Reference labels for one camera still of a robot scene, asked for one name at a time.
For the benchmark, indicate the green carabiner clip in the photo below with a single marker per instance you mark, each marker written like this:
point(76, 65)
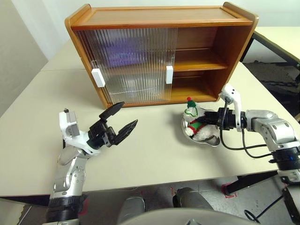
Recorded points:
point(187, 110)

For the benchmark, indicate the grey robot torso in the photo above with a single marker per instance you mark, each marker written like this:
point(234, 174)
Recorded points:
point(187, 218)

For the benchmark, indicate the grey rounded leg cover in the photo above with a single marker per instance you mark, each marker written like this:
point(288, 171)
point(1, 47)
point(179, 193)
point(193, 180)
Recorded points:
point(131, 209)
point(192, 198)

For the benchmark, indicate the red floor tape marker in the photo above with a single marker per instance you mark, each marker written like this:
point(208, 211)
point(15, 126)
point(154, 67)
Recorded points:
point(225, 191)

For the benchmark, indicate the ribbed translucent sliding door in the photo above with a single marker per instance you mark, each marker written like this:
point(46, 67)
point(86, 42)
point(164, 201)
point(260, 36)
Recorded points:
point(168, 47)
point(88, 47)

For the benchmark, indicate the shiny silver bowl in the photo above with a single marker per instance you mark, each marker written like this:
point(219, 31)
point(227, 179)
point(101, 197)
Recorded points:
point(214, 142)

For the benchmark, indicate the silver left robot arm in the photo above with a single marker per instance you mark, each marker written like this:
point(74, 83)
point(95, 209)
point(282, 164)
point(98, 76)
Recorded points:
point(70, 173)

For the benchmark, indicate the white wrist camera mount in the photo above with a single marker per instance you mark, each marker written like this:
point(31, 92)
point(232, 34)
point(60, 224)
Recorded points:
point(230, 90)
point(72, 140)

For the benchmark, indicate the white plush toy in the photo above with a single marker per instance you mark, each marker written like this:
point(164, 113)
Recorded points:
point(208, 132)

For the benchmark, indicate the purple tissue pack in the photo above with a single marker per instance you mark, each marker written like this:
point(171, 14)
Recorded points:
point(124, 51)

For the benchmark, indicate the black metal table frame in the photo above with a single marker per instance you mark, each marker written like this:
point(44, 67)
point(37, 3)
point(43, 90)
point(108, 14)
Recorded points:
point(269, 43)

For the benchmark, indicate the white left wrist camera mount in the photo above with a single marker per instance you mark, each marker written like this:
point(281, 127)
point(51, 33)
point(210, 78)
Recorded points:
point(72, 140)

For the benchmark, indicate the brown wooden cabinet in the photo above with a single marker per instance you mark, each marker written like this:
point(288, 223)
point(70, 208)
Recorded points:
point(150, 16)

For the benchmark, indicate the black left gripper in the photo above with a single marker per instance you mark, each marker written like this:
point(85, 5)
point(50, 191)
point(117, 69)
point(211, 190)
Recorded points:
point(99, 134)

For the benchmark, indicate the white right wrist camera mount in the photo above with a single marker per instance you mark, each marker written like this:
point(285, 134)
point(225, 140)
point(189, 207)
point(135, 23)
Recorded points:
point(230, 90)

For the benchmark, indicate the black metal stand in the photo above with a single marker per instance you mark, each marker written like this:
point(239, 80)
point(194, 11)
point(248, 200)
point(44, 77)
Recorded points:
point(291, 204)

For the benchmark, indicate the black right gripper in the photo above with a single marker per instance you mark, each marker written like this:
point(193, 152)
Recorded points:
point(230, 119)

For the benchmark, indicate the black table leg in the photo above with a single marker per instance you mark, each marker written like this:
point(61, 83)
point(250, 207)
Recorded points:
point(253, 181)

